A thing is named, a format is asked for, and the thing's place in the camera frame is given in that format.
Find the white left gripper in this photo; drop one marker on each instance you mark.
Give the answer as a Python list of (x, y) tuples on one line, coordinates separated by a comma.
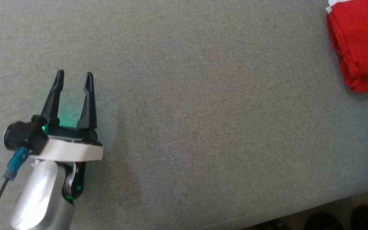
[(72, 150)]

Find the red jersey shirt white sleeves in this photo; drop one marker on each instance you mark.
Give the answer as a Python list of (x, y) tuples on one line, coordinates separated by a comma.
[(363, 44)]

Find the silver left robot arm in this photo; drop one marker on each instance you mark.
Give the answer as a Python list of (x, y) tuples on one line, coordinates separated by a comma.
[(40, 198)]

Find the grey sofa seat cushion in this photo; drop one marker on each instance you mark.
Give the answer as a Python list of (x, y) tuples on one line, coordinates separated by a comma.
[(203, 111)]

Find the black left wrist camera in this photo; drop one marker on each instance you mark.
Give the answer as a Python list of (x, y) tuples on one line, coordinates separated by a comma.
[(27, 135)]

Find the blue left camera connector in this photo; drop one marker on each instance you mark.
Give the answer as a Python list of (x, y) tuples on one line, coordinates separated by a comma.
[(16, 163)]

